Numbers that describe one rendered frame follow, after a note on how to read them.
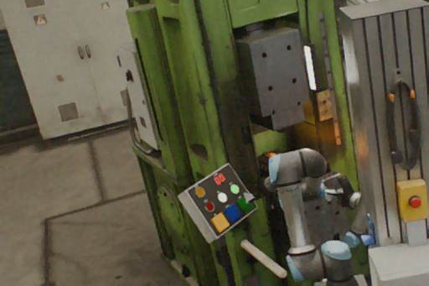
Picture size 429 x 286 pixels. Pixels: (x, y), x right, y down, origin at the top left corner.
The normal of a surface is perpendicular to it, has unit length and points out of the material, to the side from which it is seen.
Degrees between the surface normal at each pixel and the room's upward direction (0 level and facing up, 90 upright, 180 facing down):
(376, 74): 90
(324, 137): 90
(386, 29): 90
